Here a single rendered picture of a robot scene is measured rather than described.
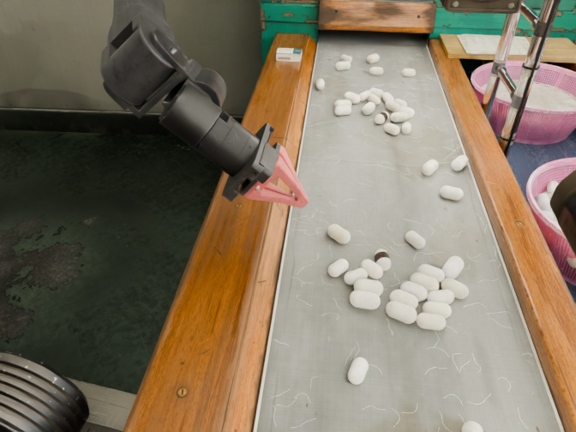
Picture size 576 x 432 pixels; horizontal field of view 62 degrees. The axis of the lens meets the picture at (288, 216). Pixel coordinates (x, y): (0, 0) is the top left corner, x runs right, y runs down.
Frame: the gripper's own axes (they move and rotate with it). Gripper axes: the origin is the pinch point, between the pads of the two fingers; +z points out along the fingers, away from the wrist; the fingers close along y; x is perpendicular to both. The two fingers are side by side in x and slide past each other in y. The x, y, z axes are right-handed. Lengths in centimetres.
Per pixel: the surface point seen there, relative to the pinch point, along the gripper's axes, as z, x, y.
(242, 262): -1.3, 9.3, -5.7
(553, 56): 44, -32, 71
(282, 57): -5, 10, 64
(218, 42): -18, 58, 160
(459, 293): 20.2, -7.5, -6.9
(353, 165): 10.9, 1.6, 23.0
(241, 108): 9, 76, 160
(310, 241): 6.6, 5.7, 2.2
